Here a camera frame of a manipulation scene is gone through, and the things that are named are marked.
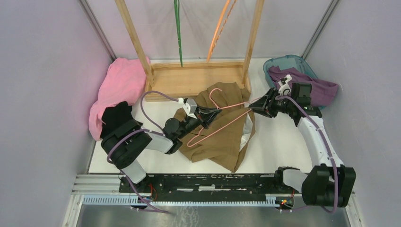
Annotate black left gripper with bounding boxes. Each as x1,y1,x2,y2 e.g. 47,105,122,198
177,104,222,139

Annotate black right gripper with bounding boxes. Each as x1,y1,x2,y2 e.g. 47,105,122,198
249,87,296,118

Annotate tan brown pleated skirt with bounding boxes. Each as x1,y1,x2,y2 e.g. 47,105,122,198
179,82,255,173

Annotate orange wavy hanger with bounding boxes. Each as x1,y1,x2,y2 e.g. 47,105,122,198
206,0,237,62

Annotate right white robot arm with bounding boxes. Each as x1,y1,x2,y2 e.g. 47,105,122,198
249,83,356,213

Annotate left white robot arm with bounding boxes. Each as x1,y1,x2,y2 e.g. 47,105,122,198
101,103,221,192

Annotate green hanger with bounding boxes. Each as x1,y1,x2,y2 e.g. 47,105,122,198
174,0,183,67

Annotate wooden clothes rack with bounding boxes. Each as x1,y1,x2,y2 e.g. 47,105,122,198
115,0,264,98

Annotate teal plastic bin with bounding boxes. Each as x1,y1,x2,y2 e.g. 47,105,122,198
262,55,335,109

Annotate purple garment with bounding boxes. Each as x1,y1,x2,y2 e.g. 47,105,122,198
267,66,339,106

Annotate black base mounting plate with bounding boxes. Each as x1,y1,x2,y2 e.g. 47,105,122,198
119,174,302,202

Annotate pink garment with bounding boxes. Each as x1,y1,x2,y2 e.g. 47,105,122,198
88,58,147,140

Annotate black garment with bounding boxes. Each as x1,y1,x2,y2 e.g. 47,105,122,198
100,101,133,139

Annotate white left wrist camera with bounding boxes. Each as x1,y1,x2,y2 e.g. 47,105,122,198
178,97,198,119

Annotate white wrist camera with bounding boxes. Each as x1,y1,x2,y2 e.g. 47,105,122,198
178,97,198,119
278,74,292,96

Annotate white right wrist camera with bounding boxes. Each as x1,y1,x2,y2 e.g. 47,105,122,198
278,74,292,96

